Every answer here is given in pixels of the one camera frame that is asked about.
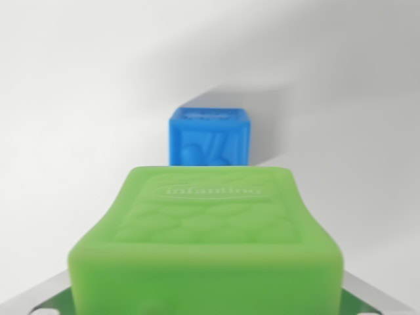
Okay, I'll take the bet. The gripper right finger with black rubber pad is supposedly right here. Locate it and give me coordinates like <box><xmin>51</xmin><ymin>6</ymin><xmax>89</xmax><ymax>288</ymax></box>
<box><xmin>337</xmin><ymin>272</ymin><xmax>420</xmax><ymax>315</ymax></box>

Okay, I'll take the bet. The gripper left finger with black rubber pad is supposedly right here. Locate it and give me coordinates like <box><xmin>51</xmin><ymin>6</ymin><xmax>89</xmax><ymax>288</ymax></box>
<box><xmin>0</xmin><ymin>270</ymin><xmax>78</xmax><ymax>315</ymax></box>

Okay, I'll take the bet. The green soft toy cube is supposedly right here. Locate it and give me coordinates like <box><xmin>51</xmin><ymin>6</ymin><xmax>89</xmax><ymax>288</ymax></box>
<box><xmin>67</xmin><ymin>165</ymin><xmax>345</xmax><ymax>315</ymax></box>

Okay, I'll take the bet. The blue soft toy cube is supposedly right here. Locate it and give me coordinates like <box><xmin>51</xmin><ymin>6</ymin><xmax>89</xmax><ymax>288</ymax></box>
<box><xmin>168</xmin><ymin>106</ymin><xmax>253</xmax><ymax>169</ymax></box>

